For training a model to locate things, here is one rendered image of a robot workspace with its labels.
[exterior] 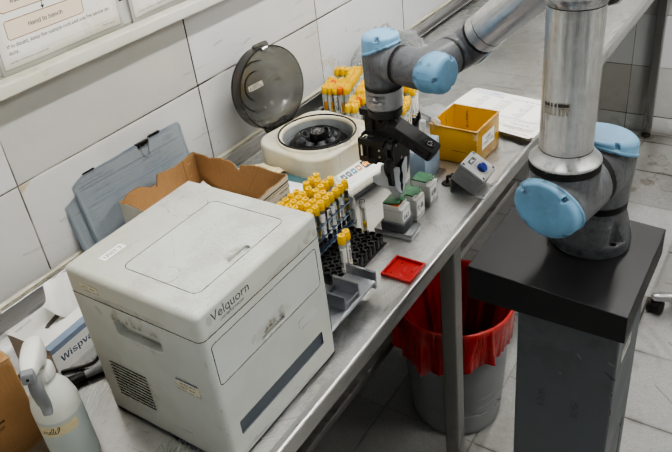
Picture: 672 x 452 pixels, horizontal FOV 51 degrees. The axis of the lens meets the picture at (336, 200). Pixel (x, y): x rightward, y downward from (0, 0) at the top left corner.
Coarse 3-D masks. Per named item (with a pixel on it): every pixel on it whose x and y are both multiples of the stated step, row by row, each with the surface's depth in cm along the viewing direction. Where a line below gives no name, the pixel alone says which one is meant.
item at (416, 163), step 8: (432, 136) 171; (416, 160) 166; (424, 160) 165; (432, 160) 170; (416, 168) 167; (424, 168) 166; (432, 168) 171; (440, 168) 176; (440, 176) 173; (408, 184) 171
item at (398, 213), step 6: (384, 204) 152; (390, 204) 152; (396, 204) 151; (402, 204) 152; (408, 204) 153; (384, 210) 153; (390, 210) 152; (396, 210) 151; (402, 210) 150; (408, 210) 153; (384, 216) 154; (390, 216) 153; (396, 216) 152; (402, 216) 151; (408, 216) 154; (396, 222) 153; (402, 222) 152
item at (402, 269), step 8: (400, 256) 147; (392, 264) 146; (400, 264) 146; (408, 264) 145; (416, 264) 145; (424, 264) 144; (384, 272) 144; (392, 272) 144; (400, 272) 143; (408, 272) 143; (416, 272) 142; (400, 280) 141; (408, 280) 140
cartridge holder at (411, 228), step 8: (384, 224) 154; (392, 224) 153; (400, 224) 152; (408, 224) 154; (416, 224) 155; (376, 232) 156; (384, 232) 155; (392, 232) 154; (400, 232) 153; (408, 232) 153; (416, 232) 154
